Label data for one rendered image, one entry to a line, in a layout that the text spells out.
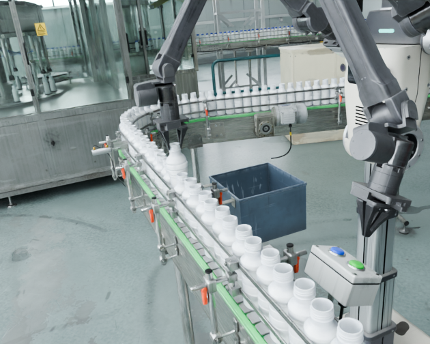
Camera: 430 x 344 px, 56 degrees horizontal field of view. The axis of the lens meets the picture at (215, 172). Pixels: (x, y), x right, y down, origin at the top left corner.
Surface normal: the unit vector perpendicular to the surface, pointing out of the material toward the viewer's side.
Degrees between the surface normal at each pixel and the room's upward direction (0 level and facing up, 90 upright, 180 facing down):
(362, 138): 70
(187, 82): 90
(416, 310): 0
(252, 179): 90
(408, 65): 90
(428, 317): 0
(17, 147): 90
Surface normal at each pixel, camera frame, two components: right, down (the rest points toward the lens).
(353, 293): 0.39, 0.29
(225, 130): 0.09, 0.35
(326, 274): -0.89, -0.12
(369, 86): -0.72, 0.41
